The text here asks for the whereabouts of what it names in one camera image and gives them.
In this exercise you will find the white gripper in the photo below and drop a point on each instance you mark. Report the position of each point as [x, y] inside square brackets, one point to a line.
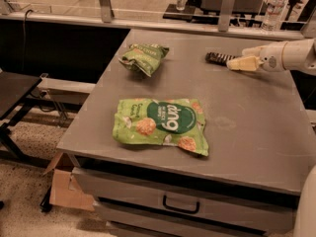
[272, 58]

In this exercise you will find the dark chocolate rxbar wrapper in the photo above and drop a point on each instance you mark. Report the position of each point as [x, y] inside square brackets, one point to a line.
[218, 58]

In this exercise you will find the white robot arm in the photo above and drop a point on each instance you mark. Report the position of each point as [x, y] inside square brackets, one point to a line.
[298, 55]

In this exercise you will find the green dang coconut chips bag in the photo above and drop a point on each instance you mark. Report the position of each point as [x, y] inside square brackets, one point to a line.
[179, 122]

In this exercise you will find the green jalapeno chip bag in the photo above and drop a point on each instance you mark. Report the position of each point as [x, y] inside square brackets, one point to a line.
[143, 57]

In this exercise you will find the clear water bottle right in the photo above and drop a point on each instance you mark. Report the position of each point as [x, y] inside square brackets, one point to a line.
[273, 14]

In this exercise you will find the lower grey drawer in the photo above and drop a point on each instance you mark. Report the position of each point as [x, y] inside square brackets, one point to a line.
[163, 223]

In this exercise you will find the brown cardboard box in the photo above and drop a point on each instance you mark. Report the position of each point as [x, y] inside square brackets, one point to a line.
[65, 190]

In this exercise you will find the black side table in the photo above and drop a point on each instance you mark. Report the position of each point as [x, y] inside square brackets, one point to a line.
[14, 88]

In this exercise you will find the grey metal post right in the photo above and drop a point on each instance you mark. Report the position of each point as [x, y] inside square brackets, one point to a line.
[225, 13]

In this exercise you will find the grey metal post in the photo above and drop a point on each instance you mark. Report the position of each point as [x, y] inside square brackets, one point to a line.
[225, 13]
[106, 11]

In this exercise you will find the grey metal post left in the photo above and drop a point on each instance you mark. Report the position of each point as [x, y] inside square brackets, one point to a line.
[106, 11]

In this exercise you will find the grey drawer with black handle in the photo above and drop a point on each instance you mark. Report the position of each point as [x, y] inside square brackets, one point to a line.
[229, 212]

